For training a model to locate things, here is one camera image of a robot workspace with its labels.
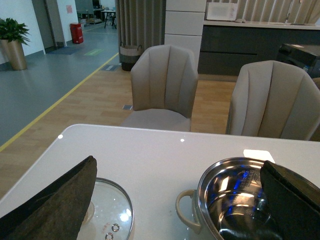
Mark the beige chair right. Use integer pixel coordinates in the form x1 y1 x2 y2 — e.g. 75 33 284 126
225 60 320 142

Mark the glass pot lid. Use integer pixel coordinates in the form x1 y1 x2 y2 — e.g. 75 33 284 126
77 177 134 240

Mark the beige chair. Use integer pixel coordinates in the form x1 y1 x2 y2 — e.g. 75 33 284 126
121 45 198 132
225 60 320 142

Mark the white electric cooking pot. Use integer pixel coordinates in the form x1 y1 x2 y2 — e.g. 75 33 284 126
175 157 284 240

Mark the black appliance box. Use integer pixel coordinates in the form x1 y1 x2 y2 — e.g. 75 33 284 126
276 43 320 78

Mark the woven basket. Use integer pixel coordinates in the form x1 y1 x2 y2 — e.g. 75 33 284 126
119 41 142 71

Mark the red fire extinguisher box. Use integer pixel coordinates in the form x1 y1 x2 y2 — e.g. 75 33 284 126
70 23 84 44

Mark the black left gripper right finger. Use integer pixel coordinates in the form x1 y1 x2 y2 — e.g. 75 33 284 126
260 160 320 240

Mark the white pillar cabinet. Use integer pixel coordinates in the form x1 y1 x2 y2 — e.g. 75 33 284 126
164 0 206 66

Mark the dark kitchen counter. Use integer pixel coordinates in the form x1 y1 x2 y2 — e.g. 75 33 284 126
198 20 320 76

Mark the beige chair left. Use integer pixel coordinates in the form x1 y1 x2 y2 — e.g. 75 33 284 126
121 45 198 132

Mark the white microwave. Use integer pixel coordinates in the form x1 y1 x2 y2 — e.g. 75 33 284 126
205 2 238 21

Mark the beige curtain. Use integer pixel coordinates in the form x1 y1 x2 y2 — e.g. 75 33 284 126
115 0 166 53

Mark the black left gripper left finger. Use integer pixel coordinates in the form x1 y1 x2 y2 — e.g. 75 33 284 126
0 156 97 240

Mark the potted green plant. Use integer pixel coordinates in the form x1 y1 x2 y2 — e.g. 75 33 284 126
0 18 30 71

